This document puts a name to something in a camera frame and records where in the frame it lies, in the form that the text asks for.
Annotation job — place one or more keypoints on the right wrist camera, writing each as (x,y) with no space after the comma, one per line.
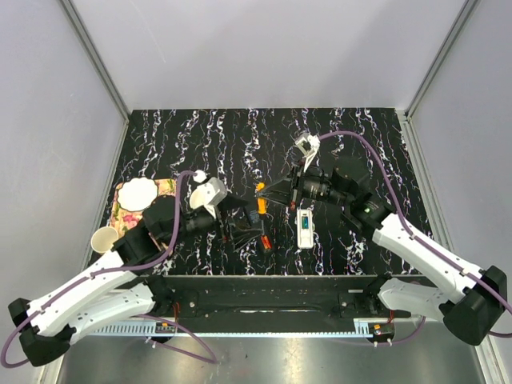
(309,145)

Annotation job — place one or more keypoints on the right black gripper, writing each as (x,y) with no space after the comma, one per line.
(280,192)

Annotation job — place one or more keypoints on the red battery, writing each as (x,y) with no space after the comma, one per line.
(265,242)
(268,241)

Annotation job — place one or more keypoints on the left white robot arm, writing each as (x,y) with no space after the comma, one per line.
(120,284)

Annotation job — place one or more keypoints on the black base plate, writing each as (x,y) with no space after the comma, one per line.
(202,297)

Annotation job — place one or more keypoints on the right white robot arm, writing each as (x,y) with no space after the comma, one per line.
(466,298)

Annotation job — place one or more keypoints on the yellow mug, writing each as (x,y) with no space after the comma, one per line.
(103,238)

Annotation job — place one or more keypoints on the white scalloped bowl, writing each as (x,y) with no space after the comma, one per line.
(137,194)

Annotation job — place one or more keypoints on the beige ceramic bowl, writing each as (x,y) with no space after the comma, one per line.
(199,197)

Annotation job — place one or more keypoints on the white remote control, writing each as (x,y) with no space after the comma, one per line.
(305,238)

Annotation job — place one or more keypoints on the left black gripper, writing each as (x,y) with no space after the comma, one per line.
(238,237)

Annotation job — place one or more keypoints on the slotted cable duct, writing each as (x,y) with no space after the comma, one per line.
(351,328)

